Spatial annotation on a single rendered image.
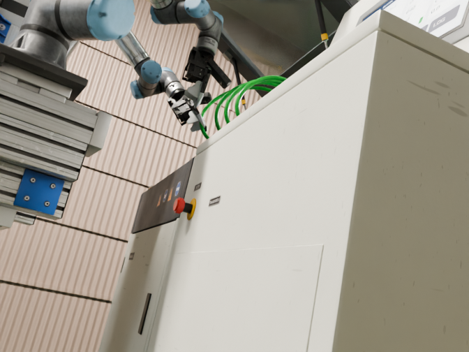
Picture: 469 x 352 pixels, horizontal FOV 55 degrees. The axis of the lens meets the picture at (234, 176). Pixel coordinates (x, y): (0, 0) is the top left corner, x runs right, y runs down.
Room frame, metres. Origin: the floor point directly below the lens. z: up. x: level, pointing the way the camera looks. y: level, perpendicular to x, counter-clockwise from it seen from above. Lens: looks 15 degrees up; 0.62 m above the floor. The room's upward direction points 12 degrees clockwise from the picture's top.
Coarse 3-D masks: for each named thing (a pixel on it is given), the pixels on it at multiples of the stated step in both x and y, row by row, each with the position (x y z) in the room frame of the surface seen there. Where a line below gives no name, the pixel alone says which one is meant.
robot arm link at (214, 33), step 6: (216, 12) 1.43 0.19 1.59; (216, 18) 1.42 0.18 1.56; (222, 18) 1.44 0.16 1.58; (216, 24) 1.42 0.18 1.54; (222, 24) 1.45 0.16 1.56; (210, 30) 1.42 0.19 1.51; (216, 30) 1.43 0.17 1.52; (198, 36) 1.45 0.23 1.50; (210, 36) 1.43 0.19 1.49; (216, 36) 1.44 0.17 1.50
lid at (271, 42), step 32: (224, 0) 1.57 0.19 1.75; (256, 0) 1.46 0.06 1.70; (288, 0) 1.37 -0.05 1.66; (320, 0) 1.26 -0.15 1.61; (352, 0) 1.21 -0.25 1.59; (224, 32) 1.74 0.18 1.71; (256, 32) 1.61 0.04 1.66; (288, 32) 1.50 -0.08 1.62; (320, 32) 1.40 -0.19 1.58; (256, 64) 1.78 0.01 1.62; (288, 64) 1.64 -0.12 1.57
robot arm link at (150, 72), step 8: (120, 40) 1.50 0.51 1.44; (128, 40) 1.50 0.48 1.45; (136, 40) 1.51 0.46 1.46; (120, 48) 1.53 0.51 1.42; (128, 48) 1.51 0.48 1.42; (136, 48) 1.51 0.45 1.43; (128, 56) 1.52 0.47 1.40; (136, 56) 1.51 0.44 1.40; (144, 56) 1.52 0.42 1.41; (136, 64) 1.52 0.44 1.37; (144, 64) 1.50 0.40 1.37; (152, 64) 1.51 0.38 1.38; (136, 72) 1.55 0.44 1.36; (144, 72) 1.50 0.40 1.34; (152, 72) 1.51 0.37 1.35; (160, 72) 1.52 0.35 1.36; (144, 80) 1.55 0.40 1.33; (152, 80) 1.53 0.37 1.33; (144, 88) 1.61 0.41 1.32; (152, 88) 1.61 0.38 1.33
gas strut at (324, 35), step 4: (316, 0) 1.21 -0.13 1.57; (316, 4) 1.22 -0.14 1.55; (320, 4) 1.22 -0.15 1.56; (316, 8) 1.22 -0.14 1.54; (320, 8) 1.22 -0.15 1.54; (320, 12) 1.22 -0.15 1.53; (320, 16) 1.22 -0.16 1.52; (320, 20) 1.23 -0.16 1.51; (324, 20) 1.23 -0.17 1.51; (320, 24) 1.23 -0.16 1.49; (324, 24) 1.23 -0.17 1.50; (320, 28) 1.23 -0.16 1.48; (324, 28) 1.23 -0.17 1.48; (324, 32) 1.23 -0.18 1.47; (324, 36) 1.23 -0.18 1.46; (324, 40) 1.24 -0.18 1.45
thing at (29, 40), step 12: (24, 24) 0.97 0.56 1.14; (24, 36) 0.96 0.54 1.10; (36, 36) 0.96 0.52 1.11; (48, 36) 0.97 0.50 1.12; (60, 36) 0.99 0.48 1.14; (24, 48) 0.94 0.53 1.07; (36, 48) 0.95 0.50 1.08; (48, 48) 0.97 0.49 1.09; (60, 48) 0.99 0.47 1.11; (48, 60) 0.96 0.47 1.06; (60, 60) 1.00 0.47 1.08
